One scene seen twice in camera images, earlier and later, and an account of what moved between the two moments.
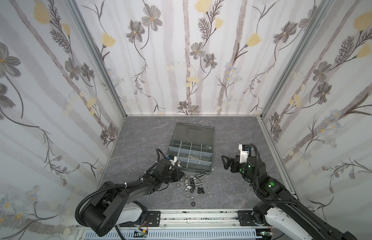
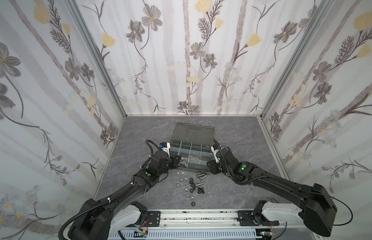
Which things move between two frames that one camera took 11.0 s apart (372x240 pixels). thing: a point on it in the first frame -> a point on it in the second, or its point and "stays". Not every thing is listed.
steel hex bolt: x=198 y=175 stays
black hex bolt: x=200 y=191 stays
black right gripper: x=234 y=165 -> x=212 y=165
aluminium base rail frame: x=191 y=220 stays
